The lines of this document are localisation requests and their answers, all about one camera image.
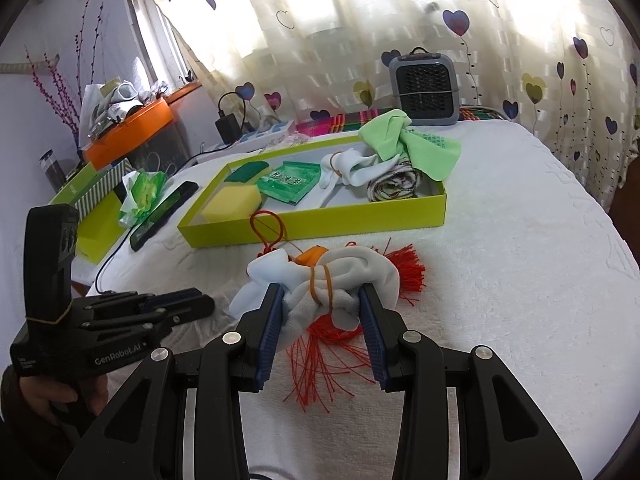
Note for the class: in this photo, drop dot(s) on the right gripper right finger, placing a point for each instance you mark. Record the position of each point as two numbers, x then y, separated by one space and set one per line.
502 432

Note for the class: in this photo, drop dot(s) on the fingers of the left gripper side view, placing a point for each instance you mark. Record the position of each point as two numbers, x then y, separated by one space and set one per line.
150 307

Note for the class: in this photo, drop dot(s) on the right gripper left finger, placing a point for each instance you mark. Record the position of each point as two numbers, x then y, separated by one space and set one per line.
139 435

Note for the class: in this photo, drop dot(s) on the red tassel knot ornament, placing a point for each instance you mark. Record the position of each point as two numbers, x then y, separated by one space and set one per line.
324 352

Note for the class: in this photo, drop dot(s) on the white sock bundle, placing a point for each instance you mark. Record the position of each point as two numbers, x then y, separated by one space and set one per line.
330 286
353 168

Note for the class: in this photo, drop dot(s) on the plain yellow sponge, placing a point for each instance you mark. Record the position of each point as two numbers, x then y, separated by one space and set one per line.
232 202

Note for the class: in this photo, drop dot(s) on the green topped yellow sponge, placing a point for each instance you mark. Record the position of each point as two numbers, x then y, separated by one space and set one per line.
248 173

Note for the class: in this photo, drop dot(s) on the green packet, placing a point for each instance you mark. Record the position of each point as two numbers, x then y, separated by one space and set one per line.
290 182

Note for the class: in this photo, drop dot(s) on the light green cloth roll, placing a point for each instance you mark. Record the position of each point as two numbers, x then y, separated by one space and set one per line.
415 156

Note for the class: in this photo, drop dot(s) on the left hand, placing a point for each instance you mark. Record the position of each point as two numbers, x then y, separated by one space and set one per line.
23 398

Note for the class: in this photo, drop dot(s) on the lime green box lid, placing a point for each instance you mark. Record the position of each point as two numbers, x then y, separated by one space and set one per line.
100 230

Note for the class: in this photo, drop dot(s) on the green tissue pack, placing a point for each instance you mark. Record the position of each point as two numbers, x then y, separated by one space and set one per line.
142 194

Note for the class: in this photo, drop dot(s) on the black smartphone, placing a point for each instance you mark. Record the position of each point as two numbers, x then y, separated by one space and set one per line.
161 214

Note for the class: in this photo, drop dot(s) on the striped gift box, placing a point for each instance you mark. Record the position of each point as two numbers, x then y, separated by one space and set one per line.
86 189

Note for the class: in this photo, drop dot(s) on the orange shelf tray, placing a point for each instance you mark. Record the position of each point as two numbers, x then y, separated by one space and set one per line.
128 135

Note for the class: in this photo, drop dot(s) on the lime green shallow box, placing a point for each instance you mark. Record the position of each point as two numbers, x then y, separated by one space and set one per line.
347 212

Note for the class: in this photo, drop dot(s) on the black charger adapter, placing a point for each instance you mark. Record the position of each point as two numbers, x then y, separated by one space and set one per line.
228 128

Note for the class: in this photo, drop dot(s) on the white power strip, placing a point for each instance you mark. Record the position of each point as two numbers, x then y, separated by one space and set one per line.
257 140

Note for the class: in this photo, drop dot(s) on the colourful striped cloth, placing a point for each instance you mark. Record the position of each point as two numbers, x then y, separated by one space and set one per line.
344 122

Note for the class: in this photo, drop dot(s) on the grey mini heater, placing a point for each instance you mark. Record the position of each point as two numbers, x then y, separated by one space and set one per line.
425 87

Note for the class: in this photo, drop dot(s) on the heart pattern curtain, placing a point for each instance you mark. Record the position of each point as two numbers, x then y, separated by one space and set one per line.
566 70

